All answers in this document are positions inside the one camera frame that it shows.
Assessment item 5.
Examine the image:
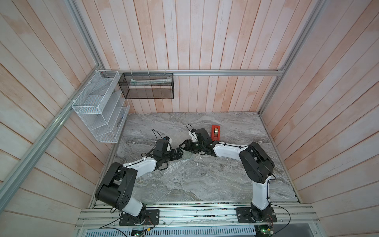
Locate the clear bubble wrap sheet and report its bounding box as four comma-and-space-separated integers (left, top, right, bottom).
146, 154, 202, 188

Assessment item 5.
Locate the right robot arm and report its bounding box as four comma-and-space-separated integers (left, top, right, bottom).
179, 128, 275, 223

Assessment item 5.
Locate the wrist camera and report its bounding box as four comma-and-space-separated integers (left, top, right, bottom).
189, 131, 198, 143
163, 136, 172, 152

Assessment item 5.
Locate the white wire mesh shelf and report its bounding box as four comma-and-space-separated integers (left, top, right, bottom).
72, 70, 130, 143

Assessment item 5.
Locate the black wire mesh basket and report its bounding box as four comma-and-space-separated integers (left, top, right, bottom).
118, 72, 175, 99

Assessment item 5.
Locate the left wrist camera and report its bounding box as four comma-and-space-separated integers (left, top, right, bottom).
163, 136, 172, 152

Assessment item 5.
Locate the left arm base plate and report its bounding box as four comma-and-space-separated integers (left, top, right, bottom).
119, 209, 160, 226

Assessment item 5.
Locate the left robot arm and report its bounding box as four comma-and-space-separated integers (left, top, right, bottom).
95, 139, 184, 217

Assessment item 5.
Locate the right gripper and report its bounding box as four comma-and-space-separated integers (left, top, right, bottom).
178, 140, 206, 154

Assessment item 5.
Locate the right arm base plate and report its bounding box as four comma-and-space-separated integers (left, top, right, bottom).
235, 206, 277, 223

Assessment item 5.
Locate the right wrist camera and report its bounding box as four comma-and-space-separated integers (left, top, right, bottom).
189, 131, 198, 143

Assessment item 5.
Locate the red tape dispenser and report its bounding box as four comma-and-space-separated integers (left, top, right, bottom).
211, 125, 220, 141

